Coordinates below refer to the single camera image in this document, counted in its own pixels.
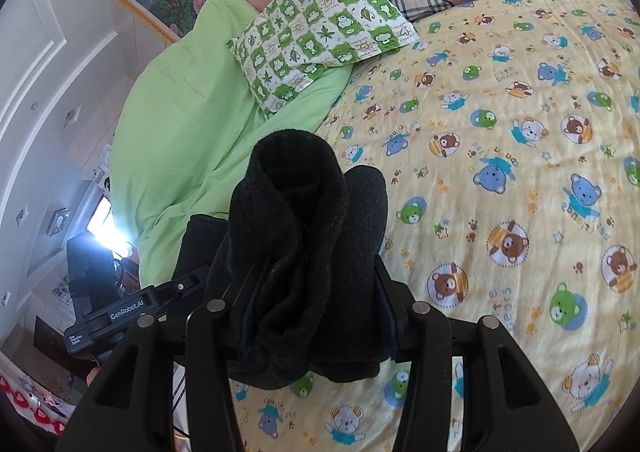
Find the red white patterned mat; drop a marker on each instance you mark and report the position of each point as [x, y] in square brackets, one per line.
[25, 402]

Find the yellow bear print bed sheet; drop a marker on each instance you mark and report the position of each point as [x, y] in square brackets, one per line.
[500, 182]

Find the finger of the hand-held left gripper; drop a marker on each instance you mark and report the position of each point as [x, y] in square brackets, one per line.
[187, 289]

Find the green white checkered pillow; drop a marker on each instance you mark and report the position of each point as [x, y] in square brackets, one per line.
[320, 31]

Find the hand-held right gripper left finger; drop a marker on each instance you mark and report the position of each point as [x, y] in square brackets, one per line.
[220, 332]

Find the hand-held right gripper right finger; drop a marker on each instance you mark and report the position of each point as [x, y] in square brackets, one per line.
[387, 317]

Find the black pants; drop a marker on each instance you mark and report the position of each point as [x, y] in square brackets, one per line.
[300, 242]

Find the light green quilt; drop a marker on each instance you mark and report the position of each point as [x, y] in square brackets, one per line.
[190, 121]

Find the person's left hand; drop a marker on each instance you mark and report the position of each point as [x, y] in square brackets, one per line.
[93, 376]

